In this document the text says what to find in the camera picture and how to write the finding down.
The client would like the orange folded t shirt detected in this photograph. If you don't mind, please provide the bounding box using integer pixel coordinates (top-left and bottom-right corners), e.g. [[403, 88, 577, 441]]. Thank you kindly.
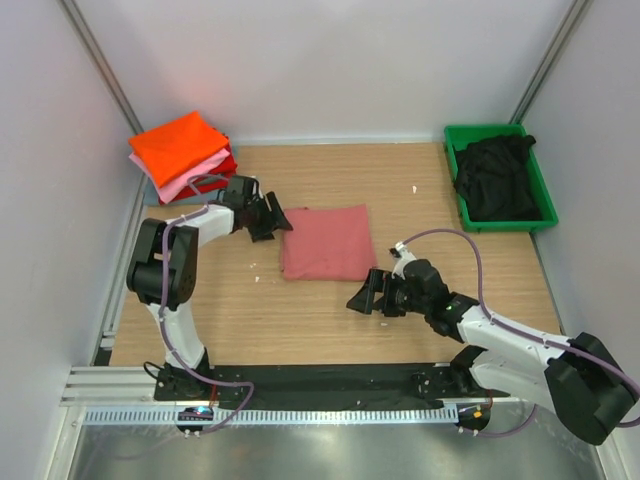
[[128, 111, 229, 187]]

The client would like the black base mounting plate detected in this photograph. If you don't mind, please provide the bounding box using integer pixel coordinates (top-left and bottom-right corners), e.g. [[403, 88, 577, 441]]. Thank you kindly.
[[144, 362, 505, 411]]

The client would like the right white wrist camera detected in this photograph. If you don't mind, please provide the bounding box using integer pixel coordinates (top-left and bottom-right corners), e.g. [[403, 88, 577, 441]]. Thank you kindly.
[[389, 242, 417, 278]]

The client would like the green plastic bin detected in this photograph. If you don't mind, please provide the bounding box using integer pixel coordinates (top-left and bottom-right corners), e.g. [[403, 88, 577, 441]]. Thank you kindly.
[[444, 124, 558, 233]]

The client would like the light pink folded t shirt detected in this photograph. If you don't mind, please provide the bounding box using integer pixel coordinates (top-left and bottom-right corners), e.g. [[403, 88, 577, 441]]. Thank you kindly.
[[129, 147, 232, 205]]

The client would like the white slotted cable duct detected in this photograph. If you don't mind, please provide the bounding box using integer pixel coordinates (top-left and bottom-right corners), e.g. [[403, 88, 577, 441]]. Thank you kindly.
[[84, 405, 458, 427]]

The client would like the right aluminium frame post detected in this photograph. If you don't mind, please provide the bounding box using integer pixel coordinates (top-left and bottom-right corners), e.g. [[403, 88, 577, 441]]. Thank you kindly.
[[509, 0, 594, 124]]

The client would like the dusty pink t shirt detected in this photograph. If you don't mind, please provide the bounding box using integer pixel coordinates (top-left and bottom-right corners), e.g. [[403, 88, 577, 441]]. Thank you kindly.
[[280, 204, 378, 282]]

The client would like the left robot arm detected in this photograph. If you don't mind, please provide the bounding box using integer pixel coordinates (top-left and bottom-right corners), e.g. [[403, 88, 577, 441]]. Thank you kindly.
[[126, 175, 293, 401]]

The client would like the black t shirt in bin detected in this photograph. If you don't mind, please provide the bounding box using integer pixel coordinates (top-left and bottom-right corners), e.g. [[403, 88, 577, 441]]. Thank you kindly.
[[454, 135, 542, 222]]

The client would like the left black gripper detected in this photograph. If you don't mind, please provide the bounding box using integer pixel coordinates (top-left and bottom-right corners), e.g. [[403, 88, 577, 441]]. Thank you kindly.
[[244, 192, 292, 243]]

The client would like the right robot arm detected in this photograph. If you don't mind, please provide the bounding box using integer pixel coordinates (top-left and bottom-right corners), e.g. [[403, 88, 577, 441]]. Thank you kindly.
[[346, 259, 639, 445]]

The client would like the red folded t shirt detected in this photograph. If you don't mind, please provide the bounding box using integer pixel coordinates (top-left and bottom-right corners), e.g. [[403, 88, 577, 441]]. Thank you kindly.
[[156, 154, 237, 205]]

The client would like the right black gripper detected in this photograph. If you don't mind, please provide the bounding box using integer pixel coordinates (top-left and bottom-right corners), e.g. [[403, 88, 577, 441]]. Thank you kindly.
[[347, 268, 430, 317]]

